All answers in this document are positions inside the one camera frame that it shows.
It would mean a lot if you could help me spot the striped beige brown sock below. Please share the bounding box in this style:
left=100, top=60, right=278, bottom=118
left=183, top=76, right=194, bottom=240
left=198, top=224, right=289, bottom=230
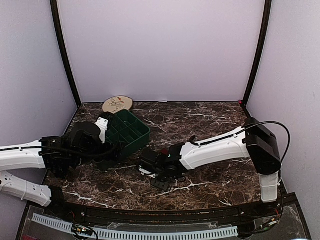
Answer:
left=160, top=148, right=169, bottom=155

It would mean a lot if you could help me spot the green plastic divider tray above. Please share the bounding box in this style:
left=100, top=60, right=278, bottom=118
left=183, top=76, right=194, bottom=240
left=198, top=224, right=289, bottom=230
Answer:
left=94, top=109, right=150, bottom=172

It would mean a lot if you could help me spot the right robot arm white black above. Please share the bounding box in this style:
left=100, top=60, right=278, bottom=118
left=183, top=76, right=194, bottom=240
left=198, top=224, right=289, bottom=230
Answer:
left=138, top=117, right=285, bottom=217

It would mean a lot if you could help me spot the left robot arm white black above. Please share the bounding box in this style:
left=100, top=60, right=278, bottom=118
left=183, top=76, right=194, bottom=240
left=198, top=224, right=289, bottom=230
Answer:
left=0, top=112, right=118, bottom=218

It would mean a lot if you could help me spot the round embroidered plate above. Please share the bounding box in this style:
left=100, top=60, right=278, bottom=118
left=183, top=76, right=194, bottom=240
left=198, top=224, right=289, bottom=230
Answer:
left=102, top=96, right=133, bottom=114

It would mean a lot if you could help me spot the small green circuit board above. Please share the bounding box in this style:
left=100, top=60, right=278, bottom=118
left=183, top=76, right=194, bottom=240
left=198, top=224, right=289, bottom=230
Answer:
left=71, top=224, right=93, bottom=236

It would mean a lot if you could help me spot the black front table rail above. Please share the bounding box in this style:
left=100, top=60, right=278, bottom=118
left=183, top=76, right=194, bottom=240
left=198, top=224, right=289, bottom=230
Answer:
left=44, top=199, right=284, bottom=226

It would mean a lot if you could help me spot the black left frame post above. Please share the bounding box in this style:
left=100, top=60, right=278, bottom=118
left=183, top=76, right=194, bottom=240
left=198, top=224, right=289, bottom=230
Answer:
left=49, top=0, right=82, bottom=108

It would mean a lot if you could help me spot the black frame post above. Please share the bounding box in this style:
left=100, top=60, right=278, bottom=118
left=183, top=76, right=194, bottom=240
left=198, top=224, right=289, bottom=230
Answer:
left=49, top=0, right=82, bottom=108
left=242, top=0, right=272, bottom=106

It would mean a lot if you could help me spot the black right frame post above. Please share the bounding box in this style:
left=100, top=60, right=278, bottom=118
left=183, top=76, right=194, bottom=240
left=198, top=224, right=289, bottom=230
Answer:
left=242, top=0, right=272, bottom=106

